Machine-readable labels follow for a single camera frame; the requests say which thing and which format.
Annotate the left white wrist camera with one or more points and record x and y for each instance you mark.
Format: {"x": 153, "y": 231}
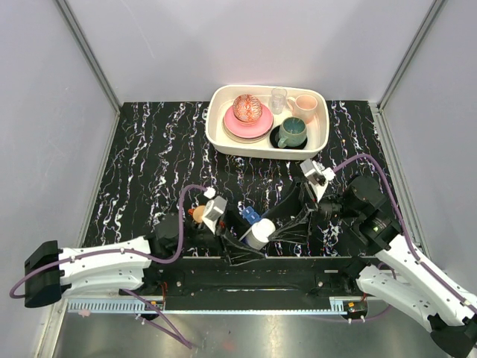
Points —
{"x": 214, "y": 209}

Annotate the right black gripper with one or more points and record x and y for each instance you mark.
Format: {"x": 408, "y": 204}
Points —
{"x": 297, "y": 231}

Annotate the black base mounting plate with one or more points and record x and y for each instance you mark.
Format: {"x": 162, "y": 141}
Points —
{"x": 273, "y": 283}

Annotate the cream plate under pink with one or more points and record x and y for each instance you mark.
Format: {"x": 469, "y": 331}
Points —
{"x": 235, "y": 138}

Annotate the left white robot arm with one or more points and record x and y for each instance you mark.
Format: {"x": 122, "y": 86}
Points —
{"x": 53, "y": 273}

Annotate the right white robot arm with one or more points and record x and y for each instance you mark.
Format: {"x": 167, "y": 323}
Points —
{"x": 429, "y": 296}

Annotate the white slotted cable duct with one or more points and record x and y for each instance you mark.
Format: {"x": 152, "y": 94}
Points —
{"x": 124, "y": 306}

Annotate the clear drinking glass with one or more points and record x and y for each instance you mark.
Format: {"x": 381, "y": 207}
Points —
{"x": 278, "y": 100}

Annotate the black saucer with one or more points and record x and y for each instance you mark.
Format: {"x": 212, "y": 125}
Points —
{"x": 274, "y": 139}

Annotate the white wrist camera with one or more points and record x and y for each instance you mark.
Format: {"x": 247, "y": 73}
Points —
{"x": 214, "y": 209}
{"x": 318, "y": 176}

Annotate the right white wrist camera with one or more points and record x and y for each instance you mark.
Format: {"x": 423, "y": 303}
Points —
{"x": 318, "y": 176}

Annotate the white rectangular dish tub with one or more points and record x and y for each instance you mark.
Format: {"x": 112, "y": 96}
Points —
{"x": 223, "y": 98}

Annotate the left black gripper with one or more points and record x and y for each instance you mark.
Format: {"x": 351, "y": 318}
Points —
{"x": 236, "y": 254}

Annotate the white pill bottle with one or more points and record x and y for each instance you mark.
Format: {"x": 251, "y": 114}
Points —
{"x": 258, "y": 235}

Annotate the pink ceramic mug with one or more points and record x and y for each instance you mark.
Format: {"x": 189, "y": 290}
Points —
{"x": 303, "y": 107}

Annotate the green ceramic mug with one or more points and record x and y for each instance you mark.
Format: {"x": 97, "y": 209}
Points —
{"x": 292, "y": 133}

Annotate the orange patterned bowl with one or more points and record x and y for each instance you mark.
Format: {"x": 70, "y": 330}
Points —
{"x": 247, "y": 108}

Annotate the blue pill organizer box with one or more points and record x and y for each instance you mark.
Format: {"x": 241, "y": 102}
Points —
{"x": 250, "y": 215}

